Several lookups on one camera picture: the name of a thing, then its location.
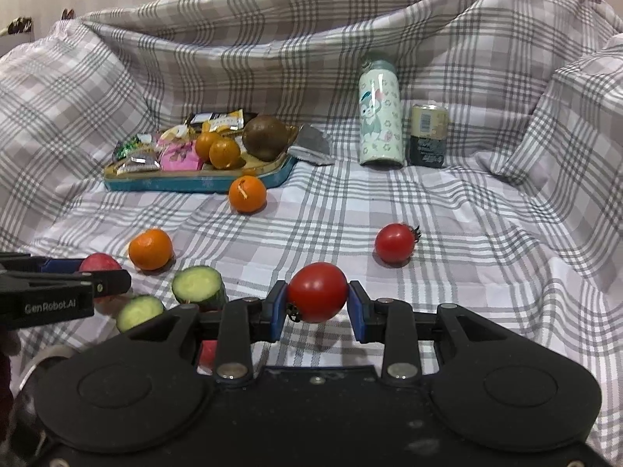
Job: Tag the red radish left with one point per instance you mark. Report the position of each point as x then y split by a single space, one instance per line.
101 262

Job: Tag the pink radish right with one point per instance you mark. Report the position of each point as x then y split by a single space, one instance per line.
207 356

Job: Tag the orange in tray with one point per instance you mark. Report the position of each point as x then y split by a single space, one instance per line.
203 144
224 153

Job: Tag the silver foil packet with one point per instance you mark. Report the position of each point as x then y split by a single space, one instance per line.
310 145

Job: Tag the green drink can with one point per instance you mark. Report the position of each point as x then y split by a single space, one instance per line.
428 135

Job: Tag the brown round fruit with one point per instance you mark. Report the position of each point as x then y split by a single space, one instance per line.
265 137

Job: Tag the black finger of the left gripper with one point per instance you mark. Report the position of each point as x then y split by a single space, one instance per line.
99 283

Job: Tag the green snack packet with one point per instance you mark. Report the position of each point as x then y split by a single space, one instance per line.
136 155

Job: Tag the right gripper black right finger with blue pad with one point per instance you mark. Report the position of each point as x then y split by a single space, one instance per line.
392 323

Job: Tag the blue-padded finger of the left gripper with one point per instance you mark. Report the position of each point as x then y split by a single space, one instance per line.
25 262

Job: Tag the stainless steel tray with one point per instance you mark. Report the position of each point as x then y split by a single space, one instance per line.
22 368

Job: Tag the orange in tray left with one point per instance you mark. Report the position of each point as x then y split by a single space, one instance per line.
203 144

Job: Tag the yellow black snack packet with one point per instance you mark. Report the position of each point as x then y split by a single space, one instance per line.
216 122

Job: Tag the blue snack tray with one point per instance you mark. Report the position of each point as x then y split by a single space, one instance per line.
272 174

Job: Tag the pink snack packet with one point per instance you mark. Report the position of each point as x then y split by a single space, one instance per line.
180 158

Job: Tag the cucumber piece back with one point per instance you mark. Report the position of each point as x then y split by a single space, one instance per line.
201 286

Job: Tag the red tomato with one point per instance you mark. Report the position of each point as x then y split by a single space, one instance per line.
396 242
316 293

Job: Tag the small orange near radish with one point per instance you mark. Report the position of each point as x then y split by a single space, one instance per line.
151 250

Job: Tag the grey plaid cloth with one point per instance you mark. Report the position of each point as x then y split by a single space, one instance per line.
522 224

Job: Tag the orange before blue tray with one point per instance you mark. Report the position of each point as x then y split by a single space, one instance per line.
247 194

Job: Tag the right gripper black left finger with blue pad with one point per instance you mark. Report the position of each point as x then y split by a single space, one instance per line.
246 321

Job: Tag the orange in tray right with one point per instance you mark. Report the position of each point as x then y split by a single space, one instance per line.
224 153

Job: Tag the cucumber piece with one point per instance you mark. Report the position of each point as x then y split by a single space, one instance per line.
137 311
201 286

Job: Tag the cucumber piece front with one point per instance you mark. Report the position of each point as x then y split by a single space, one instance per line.
137 311

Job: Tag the white cartoon bottle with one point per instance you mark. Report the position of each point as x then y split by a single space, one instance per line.
380 113

